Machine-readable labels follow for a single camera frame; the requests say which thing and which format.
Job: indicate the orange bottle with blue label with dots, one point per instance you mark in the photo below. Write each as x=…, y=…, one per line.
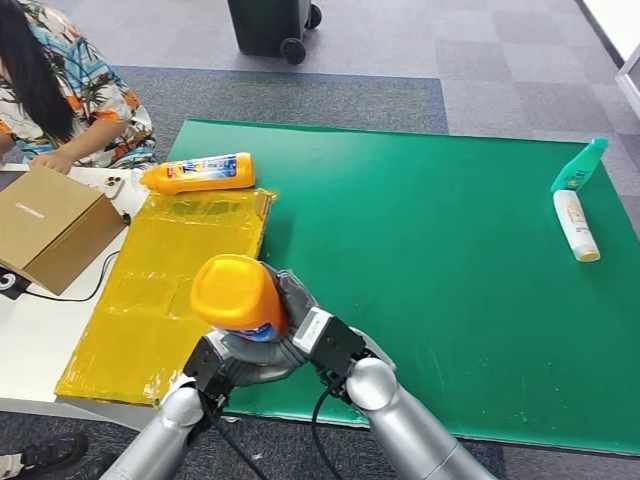
x=200, y=173

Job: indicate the black wheeled bin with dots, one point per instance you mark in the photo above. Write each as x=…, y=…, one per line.
x=270, y=28

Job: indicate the yellow taped cardboard sheet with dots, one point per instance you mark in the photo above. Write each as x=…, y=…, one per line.
x=150, y=285

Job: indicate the teal plastic bottle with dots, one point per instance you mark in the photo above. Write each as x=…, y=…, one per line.
x=580, y=166

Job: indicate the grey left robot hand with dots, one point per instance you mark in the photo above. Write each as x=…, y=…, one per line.
x=265, y=361

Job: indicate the white bottle with yellow cap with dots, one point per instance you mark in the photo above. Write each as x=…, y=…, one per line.
x=576, y=224

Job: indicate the black device with white logo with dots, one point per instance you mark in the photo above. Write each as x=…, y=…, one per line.
x=10, y=281

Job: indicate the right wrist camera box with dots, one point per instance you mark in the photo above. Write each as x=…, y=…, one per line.
x=332, y=341

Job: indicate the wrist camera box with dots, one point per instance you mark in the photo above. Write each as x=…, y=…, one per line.
x=207, y=364
x=332, y=341

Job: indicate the green table mat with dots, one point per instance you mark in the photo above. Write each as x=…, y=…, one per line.
x=425, y=218

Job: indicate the white furniture edge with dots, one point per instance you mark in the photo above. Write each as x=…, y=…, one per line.
x=631, y=83

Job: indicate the person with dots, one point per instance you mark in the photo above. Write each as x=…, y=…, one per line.
x=80, y=83

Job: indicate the brown cardboard box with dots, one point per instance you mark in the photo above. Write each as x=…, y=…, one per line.
x=45, y=222

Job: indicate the black shoe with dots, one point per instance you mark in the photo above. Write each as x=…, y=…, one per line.
x=52, y=450

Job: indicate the orange bottle with clear cap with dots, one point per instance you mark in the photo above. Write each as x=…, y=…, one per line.
x=235, y=291

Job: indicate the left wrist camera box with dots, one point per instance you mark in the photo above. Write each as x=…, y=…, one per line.
x=207, y=364

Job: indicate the pale smartphone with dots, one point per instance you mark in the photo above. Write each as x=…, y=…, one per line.
x=113, y=186

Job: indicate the person's hand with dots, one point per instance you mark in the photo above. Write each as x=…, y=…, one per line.
x=52, y=162

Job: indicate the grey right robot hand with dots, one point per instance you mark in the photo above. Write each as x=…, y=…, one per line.
x=297, y=301

